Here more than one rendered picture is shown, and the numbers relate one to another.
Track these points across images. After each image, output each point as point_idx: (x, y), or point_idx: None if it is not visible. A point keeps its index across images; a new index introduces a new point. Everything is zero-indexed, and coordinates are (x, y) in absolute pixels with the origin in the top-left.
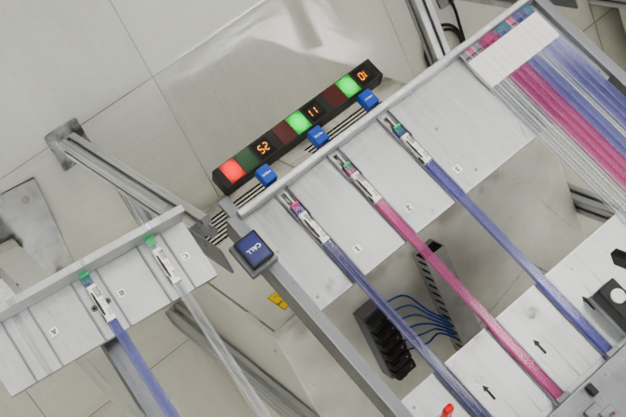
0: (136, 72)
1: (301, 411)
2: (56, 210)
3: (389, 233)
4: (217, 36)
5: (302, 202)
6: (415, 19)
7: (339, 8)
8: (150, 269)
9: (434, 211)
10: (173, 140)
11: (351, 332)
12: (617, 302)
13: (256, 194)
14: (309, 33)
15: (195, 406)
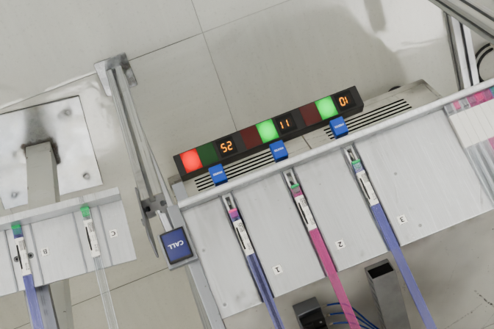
0: (188, 25)
1: None
2: (93, 127)
3: (313, 264)
4: (271, 9)
5: (242, 209)
6: (450, 41)
7: (396, 7)
8: (77, 237)
9: (364, 255)
10: (211, 90)
11: (288, 322)
12: None
13: (267, 158)
14: (362, 23)
15: (184, 313)
